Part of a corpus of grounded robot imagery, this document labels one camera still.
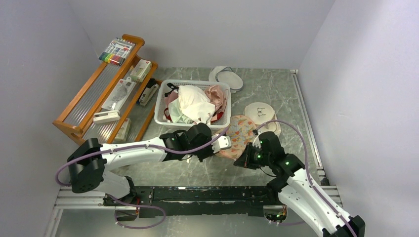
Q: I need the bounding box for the pink satin bra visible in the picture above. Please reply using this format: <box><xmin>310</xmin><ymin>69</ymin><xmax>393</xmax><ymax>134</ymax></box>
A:
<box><xmin>205</xmin><ymin>85</ymin><xmax>228</xmax><ymax>114</ymax></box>

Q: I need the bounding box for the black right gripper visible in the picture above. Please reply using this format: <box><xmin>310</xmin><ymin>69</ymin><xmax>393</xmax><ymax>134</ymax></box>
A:
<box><xmin>234</xmin><ymin>142</ymin><xmax>272</xmax><ymax>169</ymax></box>

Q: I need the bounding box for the clear plastic packet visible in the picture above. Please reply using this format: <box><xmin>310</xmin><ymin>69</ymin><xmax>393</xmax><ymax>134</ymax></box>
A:
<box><xmin>101</xmin><ymin>77</ymin><xmax>136</xmax><ymax>111</ymax></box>

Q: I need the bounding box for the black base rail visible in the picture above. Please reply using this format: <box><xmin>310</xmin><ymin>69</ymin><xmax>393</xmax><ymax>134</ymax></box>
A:
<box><xmin>103</xmin><ymin>186</ymin><xmax>284</xmax><ymax>220</ymax></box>

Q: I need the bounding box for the black bra strap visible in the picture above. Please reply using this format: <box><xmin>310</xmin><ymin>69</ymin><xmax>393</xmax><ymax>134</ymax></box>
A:
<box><xmin>165</xmin><ymin>82</ymin><xmax>180</xmax><ymax>97</ymax></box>

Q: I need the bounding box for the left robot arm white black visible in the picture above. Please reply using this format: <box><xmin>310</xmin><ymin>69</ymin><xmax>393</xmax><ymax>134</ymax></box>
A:
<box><xmin>67</xmin><ymin>123</ymin><xmax>228</xmax><ymax>205</ymax></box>

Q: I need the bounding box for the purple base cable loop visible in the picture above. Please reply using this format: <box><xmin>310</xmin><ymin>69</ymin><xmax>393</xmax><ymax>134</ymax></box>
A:
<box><xmin>106</xmin><ymin>195</ymin><xmax>167</xmax><ymax>230</ymax></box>

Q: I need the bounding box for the white green small box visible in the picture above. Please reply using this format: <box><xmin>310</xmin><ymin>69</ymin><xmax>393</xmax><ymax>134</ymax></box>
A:
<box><xmin>130</xmin><ymin>59</ymin><xmax>152</xmax><ymax>82</ymax></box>

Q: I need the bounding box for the wooden tiered shelf rack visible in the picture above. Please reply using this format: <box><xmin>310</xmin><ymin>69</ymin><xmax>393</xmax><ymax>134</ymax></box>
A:
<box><xmin>53</xmin><ymin>34</ymin><xmax>157</xmax><ymax>145</ymax></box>

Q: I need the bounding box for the white bag blue trim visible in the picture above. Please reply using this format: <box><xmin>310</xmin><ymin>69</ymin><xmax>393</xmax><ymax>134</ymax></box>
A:
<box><xmin>209</xmin><ymin>66</ymin><xmax>244</xmax><ymax>93</ymax></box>

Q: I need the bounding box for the white clip tool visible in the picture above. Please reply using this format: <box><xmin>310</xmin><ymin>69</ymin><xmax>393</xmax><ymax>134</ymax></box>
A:
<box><xmin>93</xmin><ymin>110</ymin><xmax>120</xmax><ymax>124</ymax></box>

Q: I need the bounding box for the light green garment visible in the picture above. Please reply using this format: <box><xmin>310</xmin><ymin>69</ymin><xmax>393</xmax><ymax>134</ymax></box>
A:
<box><xmin>168</xmin><ymin>99</ymin><xmax>193</xmax><ymax>124</ymax></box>

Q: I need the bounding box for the small white packet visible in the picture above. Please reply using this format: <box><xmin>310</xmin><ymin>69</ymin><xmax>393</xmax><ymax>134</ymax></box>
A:
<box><xmin>114</xmin><ymin>118</ymin><xmax>131</xmax><ymax>142</ymax></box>

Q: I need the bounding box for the floral peach mesh laundry bag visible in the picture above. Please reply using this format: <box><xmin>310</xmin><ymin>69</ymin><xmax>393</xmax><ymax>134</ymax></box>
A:
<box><xmin>216</xmin><ymin>115</ymin><xmax>256</xmax><ymax>160</ymax></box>

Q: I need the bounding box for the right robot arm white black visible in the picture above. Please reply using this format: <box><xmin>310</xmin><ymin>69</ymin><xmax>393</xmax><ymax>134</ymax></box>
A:
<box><xmin>234</xmin><ymin>132</ymin><xmax>366</xmax><ymax>237</ymax></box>

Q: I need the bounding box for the black stapler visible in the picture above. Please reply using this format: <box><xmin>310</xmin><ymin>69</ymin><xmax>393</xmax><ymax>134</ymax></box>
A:
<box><xmin>136</xmin><ymin>78</ymin><xmax>159</xmax><ymax>106</ymax></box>

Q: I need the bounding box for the white cream bra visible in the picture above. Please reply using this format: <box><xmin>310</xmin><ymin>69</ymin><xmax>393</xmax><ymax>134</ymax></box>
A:
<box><xmin>178</xmin><ymin>85</ymin><xmax>215</xmax><ymax>124</ymax></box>

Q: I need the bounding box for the coloured marker pen pack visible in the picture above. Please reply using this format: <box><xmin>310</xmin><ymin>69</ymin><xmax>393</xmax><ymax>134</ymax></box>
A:
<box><xmin>98</xmin><ymin>38</ymin><xmax>135</xmax><ymax>66</ymax></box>

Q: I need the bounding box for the white plastic laundry basket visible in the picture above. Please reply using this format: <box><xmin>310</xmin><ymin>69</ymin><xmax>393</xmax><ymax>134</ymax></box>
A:
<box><xmin>154</xmin><ymin>79</ymin><xmax>232</xmax><ymax>131</ymax></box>

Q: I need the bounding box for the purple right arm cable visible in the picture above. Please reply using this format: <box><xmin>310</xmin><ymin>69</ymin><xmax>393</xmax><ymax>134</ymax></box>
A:
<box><xmin>252</xmin><ymin>119</ymin><xmax>358</xmax><ymax>237</ymax></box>

